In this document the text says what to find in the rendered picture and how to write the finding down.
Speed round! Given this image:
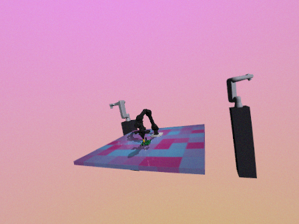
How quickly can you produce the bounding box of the green circuit board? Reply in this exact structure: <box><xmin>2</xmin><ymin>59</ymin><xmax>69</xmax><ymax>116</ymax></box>
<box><xmin>141</xmin><ymin>137</ymin><xmax>151</xmax><ymax>146</ymax></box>

